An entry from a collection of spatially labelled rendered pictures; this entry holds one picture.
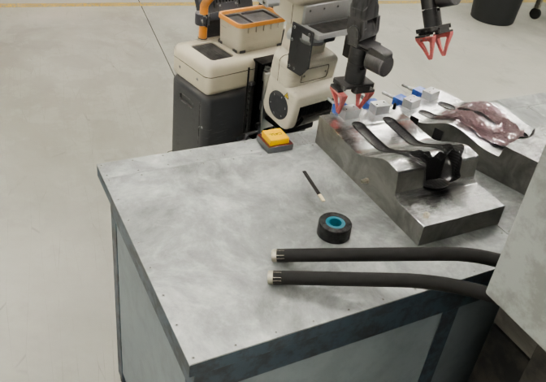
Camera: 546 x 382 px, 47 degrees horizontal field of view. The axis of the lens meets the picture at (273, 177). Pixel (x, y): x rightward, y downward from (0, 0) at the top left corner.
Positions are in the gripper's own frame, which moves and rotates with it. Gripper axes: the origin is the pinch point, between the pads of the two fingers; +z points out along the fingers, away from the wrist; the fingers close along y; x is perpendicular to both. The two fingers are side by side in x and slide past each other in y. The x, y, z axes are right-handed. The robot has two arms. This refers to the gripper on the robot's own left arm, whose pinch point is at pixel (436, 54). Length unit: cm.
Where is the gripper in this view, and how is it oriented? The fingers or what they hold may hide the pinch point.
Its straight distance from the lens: 210.7
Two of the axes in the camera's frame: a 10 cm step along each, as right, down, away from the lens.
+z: 1.9, 9.6, 2.3
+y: 7.7, -2.9, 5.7
